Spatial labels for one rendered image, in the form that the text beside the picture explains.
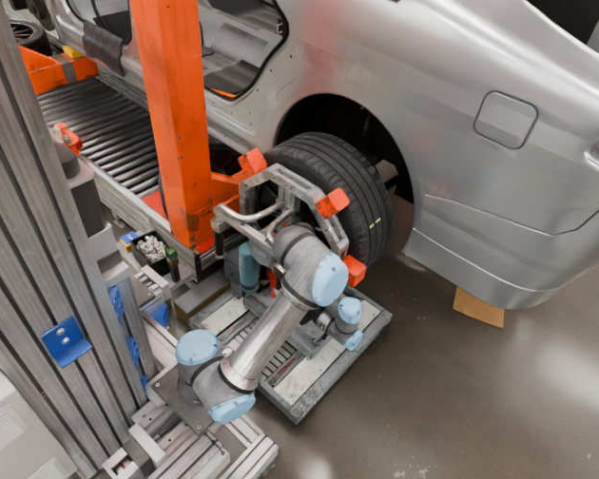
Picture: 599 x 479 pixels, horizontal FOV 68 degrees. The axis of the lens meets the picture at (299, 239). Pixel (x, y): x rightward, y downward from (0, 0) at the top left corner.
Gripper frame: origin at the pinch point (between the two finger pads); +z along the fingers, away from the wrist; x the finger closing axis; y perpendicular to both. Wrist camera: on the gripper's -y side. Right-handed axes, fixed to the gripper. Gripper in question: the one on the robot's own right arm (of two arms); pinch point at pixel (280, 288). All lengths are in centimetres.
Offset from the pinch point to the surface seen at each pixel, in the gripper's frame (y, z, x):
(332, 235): 17.5, -5.6, -20.6
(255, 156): 28, 38, -24
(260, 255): 1.3, 16.0, -6.0
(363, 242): 12.9, -14.0, -30.2
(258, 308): -66, 33, -23
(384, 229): 11.0, -14.7, -44.2
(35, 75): -18, 256, -29
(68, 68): -20, 256, -52
